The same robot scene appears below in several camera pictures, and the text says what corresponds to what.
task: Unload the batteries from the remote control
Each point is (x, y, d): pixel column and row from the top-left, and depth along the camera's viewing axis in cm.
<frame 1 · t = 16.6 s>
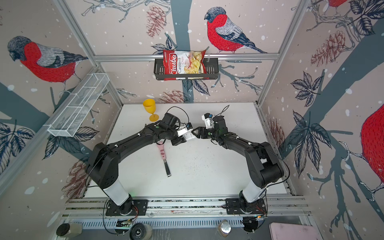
left hand: (182, 135, 87), fingers open
right hand: (193, 134, 89), fingers open
yellow plastic goblet: (150, 105, 103), point 15 cm above the table

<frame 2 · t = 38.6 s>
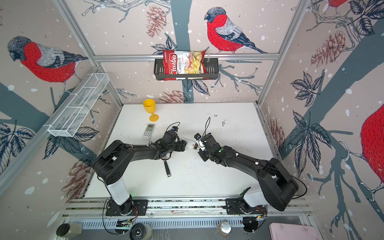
left hand: (181, 142, 94), fingers open
right hand: (200, 150, 88), fingers closed
grey small remote control: (149, 131, 105), on the table
the other named things where they were.

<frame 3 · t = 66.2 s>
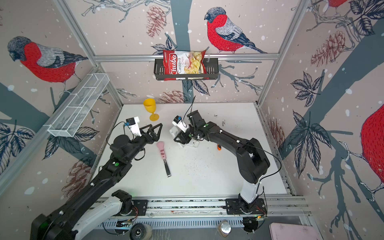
left hand: (155, 125, 70), fingers open
right hand: (175, 139, 85), fingers open
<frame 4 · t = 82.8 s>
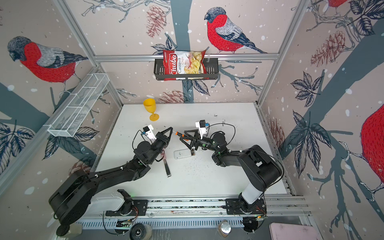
left hand: (172, 128, 74), fingers closed
right hand: (180, 140, 76), fingers open
